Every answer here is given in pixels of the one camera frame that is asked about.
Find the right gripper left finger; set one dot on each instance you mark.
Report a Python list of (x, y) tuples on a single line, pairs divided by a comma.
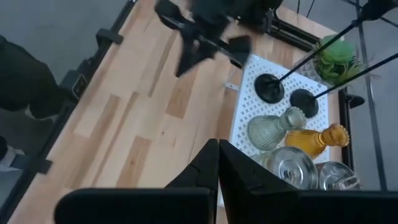
[(186, 203)]

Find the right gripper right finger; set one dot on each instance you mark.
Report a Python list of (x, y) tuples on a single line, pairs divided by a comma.
[(264, 207)]

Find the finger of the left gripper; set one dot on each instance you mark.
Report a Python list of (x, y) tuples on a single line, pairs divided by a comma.
[(168, 11), (239, 49)]

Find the black metal candlestick holder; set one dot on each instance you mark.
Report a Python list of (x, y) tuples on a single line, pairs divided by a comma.
[(304, 102), (269, 88)]

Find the clear glass candle holder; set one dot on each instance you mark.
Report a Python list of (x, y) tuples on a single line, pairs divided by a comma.
[(267, 132)]

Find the amber glass candle holder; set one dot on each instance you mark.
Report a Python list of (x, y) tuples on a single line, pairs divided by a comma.
[(308, 141)]

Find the metal tin with orange tag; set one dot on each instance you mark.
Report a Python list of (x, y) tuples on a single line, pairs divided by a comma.
[(337, 175)]

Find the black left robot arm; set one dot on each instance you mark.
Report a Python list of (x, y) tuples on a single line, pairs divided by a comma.
[(255, 12)]

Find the white perforated metal riser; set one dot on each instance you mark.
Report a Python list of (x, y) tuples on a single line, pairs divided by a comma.
[(258, 109)]

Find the succulent in white patterned pot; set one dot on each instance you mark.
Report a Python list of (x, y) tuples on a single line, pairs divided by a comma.
[(337, 59)]

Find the black control box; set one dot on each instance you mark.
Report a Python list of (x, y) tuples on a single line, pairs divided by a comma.
[(74, 84)]

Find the person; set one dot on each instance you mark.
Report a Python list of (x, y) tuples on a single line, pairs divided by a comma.
[(25, 77)]

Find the black aluminium table frame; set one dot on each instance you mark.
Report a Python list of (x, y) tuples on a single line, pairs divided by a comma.
[(295, 32)]

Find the black frame clamp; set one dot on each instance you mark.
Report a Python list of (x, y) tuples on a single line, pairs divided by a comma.
[(354, 101), (109, 35), (42, 166)]

